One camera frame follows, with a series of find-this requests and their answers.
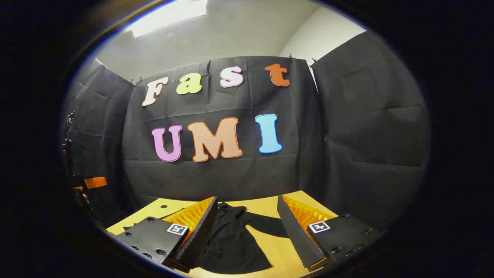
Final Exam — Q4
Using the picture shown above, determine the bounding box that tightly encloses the black backdrop cloth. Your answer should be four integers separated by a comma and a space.
62, 31, 431, 232

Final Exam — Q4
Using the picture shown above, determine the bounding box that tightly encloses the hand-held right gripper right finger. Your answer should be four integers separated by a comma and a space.
276, 194, 386, 271

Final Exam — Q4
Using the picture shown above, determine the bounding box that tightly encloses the black collared shirt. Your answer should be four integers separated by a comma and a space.
196, 202, 291, 275

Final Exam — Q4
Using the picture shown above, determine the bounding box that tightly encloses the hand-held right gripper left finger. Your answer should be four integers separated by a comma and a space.
116, 196, 219, 273

